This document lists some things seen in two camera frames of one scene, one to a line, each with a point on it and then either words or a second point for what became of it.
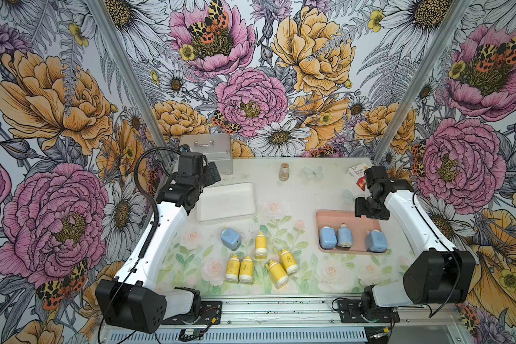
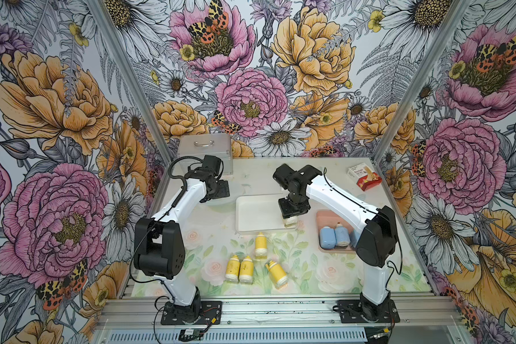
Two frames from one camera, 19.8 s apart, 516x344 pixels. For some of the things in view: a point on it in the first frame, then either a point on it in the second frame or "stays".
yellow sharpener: x=261 y=246 stays
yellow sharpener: x=288 y=261 -> x=290 y=222
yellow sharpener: x=233 y=269 stays
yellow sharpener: x=278 y=274 stays
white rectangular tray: x=222 y=203 -> x=259 y=213
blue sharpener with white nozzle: x=345 y=237 stays
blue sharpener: x=231 y=239 -> x=355 y=235
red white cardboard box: x=357 y=172 stays
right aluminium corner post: x=421 y=79 stays
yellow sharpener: x=246 y=271 stays
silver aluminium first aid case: x=216 y=147 stays
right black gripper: x=360 y=209 -> x=286 y=211
